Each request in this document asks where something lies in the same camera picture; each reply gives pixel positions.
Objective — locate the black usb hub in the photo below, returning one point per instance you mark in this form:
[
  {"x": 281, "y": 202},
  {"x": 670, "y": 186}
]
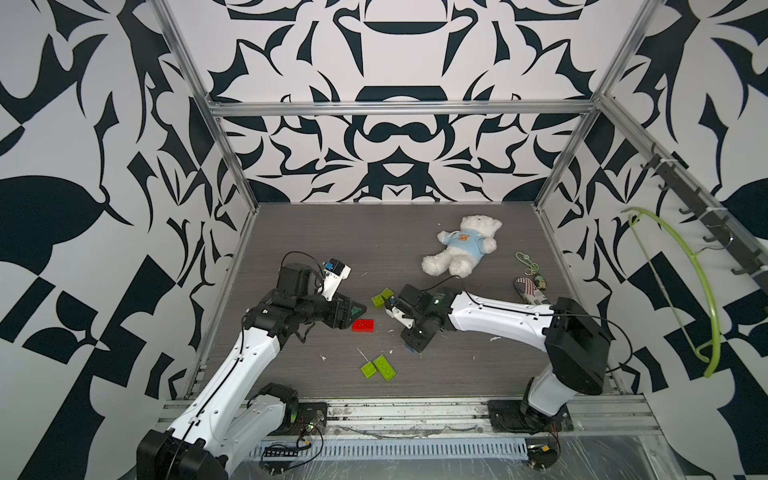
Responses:
[{"x": 280, "y": 452}]

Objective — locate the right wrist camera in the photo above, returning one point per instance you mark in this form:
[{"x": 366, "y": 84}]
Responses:
[{"x": 403, "y": 317}]

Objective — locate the black connector box right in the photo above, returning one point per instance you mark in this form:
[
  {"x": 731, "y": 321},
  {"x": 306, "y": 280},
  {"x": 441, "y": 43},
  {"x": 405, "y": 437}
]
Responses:
[{"x": 542, "y": 457}]

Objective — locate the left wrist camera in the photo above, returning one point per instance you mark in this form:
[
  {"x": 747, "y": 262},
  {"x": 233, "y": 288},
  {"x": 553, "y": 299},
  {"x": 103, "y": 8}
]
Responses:
[{"x": 333, "y": 272}]

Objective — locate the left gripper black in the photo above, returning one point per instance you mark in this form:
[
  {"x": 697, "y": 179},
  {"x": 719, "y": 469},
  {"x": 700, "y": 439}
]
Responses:
[{"x": 335, "y": 309}]

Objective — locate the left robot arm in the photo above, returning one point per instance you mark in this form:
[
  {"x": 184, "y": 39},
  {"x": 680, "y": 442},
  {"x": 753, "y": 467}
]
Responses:
[{"x": 219, "y": 430}]

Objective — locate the long lime lego brick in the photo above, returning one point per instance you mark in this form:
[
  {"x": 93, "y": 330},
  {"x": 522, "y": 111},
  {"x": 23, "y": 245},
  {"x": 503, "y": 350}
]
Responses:
[{"x": 384, "y": 367}]

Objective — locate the black wall hook rail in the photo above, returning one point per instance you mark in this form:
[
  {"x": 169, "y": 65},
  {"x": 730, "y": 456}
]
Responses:
[{"x": 726, "y": 232}]

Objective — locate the green plastic hanger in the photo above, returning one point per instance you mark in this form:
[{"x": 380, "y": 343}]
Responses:
[{"x": 709, "y": 352}]

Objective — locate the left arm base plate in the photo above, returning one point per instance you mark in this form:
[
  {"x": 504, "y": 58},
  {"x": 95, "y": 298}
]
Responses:
[{"x": 305, "y": 415}]

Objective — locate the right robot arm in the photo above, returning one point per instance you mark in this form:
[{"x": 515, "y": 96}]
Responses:
[{"x": 576, "y": 343}]

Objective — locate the red lego brick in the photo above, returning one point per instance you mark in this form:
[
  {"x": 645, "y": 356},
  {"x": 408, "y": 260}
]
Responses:
[{"x": 363, "y": 326}]

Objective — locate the white teddy bear blue shirt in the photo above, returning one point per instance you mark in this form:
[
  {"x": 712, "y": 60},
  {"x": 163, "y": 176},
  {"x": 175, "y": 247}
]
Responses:
[{"x": 463, "y": 248}]

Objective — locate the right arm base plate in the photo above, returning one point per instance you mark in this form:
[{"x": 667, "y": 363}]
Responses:
[{"x": 513, "y": 416}]

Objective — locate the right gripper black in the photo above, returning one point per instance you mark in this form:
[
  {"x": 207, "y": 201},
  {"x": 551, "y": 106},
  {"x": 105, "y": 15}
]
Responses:
[{"x": 409, "y": 341}]

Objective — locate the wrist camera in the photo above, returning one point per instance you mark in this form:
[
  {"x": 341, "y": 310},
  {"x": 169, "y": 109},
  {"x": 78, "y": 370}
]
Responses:
[
  {"x": 403, "y": 317},
  {"x": 333, "y": 272}
]

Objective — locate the white slotted cable duct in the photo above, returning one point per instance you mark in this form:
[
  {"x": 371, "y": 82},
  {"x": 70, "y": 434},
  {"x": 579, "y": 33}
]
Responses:
[{"x": 402, "y": 449}]

